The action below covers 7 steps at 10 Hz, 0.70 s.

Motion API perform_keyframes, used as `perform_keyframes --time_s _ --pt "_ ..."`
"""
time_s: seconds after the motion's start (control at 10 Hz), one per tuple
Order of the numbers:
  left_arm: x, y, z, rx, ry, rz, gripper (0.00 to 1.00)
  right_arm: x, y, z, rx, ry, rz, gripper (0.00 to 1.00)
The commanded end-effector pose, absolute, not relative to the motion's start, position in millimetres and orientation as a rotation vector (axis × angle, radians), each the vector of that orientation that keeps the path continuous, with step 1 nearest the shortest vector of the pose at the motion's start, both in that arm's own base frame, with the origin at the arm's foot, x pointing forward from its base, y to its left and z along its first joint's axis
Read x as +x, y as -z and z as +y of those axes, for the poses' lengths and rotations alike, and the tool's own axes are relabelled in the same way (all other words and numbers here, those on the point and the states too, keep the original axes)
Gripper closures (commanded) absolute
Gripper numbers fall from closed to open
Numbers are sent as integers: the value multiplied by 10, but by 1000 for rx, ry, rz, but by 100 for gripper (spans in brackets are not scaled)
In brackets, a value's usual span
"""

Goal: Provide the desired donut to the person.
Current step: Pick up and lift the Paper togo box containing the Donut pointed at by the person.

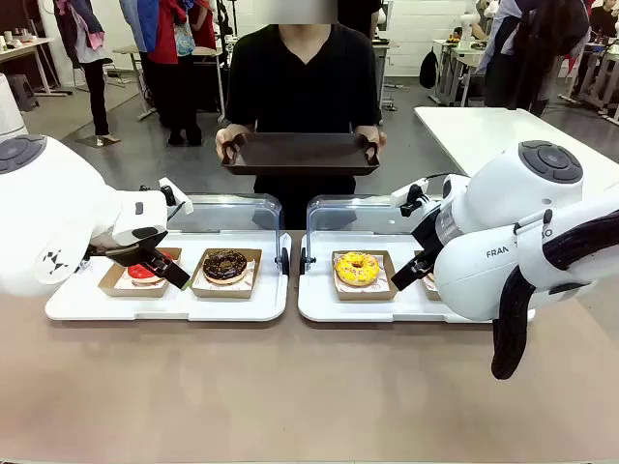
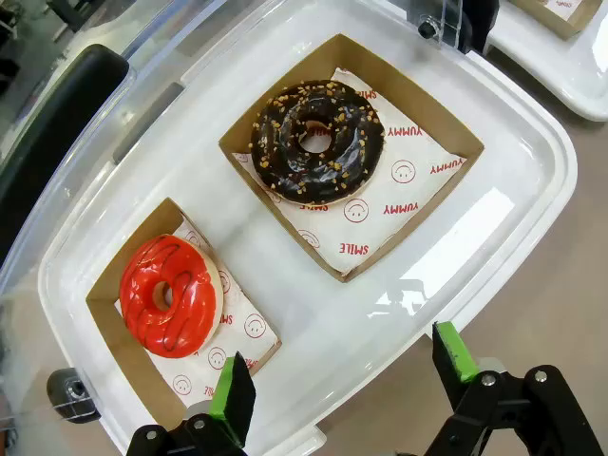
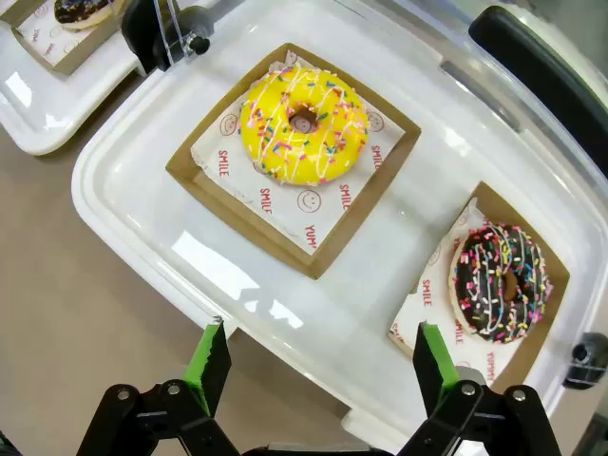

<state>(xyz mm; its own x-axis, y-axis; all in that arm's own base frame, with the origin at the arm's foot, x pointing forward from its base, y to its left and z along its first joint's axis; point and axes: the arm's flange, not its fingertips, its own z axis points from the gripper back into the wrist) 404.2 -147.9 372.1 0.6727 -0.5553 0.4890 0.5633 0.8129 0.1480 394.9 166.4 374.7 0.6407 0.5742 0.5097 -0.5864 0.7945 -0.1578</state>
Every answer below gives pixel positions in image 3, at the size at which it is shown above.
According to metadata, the green-tipped black right gripper left finger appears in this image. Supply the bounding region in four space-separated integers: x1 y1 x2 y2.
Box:
75 318 239 456

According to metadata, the brown cardboard donut tray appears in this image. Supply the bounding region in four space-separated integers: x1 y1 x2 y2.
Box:
0 0 127 77
164 42 423 280
387 180 571 395

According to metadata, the plain chocolate glazed donut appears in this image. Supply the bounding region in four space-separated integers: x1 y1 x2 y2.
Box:
53 0 124 30

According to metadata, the chocolate donut with coloured sprinkles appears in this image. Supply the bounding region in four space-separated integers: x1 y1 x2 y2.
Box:
448 222 555 344

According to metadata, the black lid hinge knob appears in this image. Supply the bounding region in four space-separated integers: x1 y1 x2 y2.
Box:
562 332 608 390
121 0 172 77
187 32 213 56

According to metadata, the white display tray base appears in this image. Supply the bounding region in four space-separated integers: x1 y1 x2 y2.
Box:
70 0 608 441
0 0 148 157

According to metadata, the green-tipped black right gripper right finger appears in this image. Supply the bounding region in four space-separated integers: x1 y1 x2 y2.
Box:
397 320 562 456

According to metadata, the yellow sprinkled donut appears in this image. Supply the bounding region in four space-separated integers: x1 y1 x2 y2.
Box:
239 66 371 186

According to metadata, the clear lid with black handle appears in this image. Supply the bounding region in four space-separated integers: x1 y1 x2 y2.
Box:
156 0 608 390

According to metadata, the white smile-print paper liner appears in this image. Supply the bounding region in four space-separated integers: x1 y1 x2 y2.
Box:
16 0 120 67
389 199 500 381
190 49 399 257

